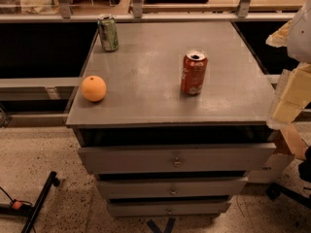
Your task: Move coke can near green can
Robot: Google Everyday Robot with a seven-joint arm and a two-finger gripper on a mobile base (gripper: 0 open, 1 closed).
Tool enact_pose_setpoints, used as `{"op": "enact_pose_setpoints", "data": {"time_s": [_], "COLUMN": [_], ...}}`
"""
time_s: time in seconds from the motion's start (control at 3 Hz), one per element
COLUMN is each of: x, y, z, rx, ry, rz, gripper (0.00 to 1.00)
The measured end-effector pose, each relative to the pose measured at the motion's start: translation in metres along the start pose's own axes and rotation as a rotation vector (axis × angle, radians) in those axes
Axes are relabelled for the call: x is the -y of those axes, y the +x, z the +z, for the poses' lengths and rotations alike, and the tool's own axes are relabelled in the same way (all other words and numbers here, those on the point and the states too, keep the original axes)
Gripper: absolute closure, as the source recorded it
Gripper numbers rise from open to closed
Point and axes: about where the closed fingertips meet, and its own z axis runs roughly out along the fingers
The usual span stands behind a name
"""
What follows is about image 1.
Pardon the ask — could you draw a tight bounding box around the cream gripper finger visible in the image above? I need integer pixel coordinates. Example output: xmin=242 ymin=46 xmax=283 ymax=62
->
xmin=271 ymin=64 xmax=311 ymax=124
xmin=265 ymin=20 xmax=293 ymax=48

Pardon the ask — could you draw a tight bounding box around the red coke can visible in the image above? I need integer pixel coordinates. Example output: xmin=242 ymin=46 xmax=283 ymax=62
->
xmin=181 ymin=50 xmax=208 ymax=95

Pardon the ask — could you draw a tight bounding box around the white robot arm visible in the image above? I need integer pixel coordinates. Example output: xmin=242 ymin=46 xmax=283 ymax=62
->
xmin=266 ymin=0 xmax=311 ymax=129

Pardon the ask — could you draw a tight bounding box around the green soda can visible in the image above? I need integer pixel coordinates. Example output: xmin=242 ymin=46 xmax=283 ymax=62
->
xmin=97 ymin=15 xmax=119 ymax=52

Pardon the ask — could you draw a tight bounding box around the top grey drawer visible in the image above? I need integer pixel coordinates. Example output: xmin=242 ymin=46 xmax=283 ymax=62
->
xmin=78 ymin=143 xmax=276 ymax=174

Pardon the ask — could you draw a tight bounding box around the grey drawer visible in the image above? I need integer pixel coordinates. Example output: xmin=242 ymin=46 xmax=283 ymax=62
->
xmin=107 ymin=201 xmax=230 ymax=217
xmin=78 ymin=143 xmax=276 ymax=174
xmin=96 ymin=177 xmax=248 ymax=199

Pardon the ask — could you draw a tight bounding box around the black office chair base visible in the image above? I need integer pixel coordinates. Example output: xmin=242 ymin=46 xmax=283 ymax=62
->
xmin=265 ymin=146 xmax=311 ymax=210

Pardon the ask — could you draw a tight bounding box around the grey drawer cabinet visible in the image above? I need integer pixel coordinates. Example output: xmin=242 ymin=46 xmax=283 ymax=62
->
xmin=67 ymin=22 xmax=273 ymax=204

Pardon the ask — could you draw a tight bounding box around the bottom grey drawer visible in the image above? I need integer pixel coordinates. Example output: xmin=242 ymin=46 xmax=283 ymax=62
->
xmin=107 ymin=201 xmax=230 ymax=217

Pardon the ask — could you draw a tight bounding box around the orange fruit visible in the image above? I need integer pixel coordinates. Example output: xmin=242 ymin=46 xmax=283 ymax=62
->
xmin=81 ymin=76 xmax=107 ymax=102

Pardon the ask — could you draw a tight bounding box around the middle grey drawer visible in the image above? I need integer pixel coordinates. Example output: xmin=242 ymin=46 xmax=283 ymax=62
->
xmin=96 ymin=177 xmax=248 ymax=199

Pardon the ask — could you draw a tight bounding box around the metal railing frame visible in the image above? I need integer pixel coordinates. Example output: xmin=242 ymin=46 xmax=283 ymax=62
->
xmin=0 ymin=0 xmax=309 ymax=22

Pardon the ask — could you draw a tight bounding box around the black stand with cable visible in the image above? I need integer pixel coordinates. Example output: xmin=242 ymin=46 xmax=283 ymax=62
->
xmin=0 ymin=171 xmax=60 ymax=233

